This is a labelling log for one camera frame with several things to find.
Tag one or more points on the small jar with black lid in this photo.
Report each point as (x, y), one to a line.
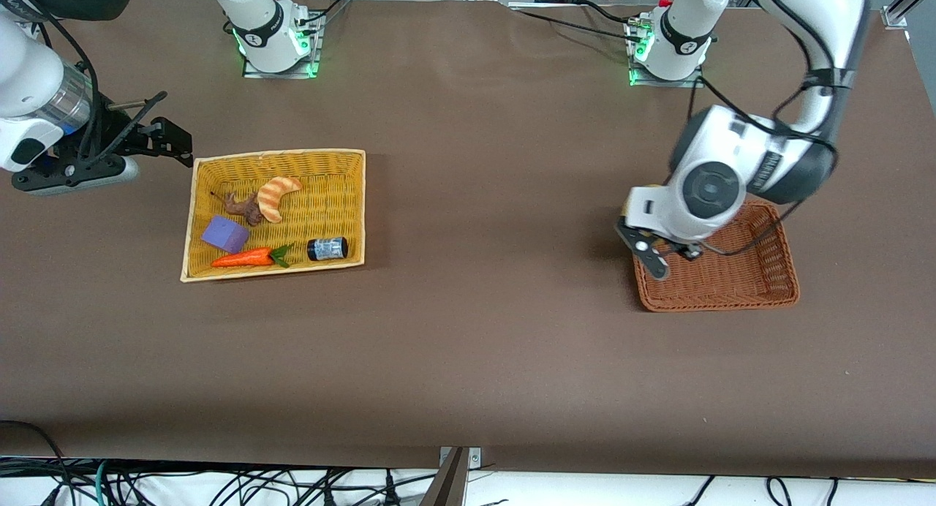
(329, 248)

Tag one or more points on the striped croissant toy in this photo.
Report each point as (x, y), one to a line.
(272, 195)

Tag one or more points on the brown wicker basket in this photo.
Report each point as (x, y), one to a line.
(731, 287)

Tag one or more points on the grey metal bar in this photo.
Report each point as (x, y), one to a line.
(446, 488)

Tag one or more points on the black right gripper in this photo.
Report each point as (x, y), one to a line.
(121, 135)

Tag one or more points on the brown lion figurine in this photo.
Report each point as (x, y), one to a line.
(245, 206)

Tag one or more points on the purple foam block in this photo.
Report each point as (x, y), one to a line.
(224, 234)

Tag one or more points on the metal table edge bracket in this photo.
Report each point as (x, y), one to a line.
(475, 458)

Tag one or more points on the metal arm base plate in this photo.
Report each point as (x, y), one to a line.
(669, 83)
(281, 74)

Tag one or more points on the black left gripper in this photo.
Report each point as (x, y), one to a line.
(690, 252)

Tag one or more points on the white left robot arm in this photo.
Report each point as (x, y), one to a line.
(826, 23)

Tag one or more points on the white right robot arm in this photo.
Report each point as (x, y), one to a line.
(29, 74)

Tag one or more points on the yellow woven basket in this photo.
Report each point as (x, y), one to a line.
(329, 206)

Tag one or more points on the orange toy carrot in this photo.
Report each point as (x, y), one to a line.
(241, 258)

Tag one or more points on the aluminium corner profile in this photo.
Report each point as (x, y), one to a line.
(896, 14)

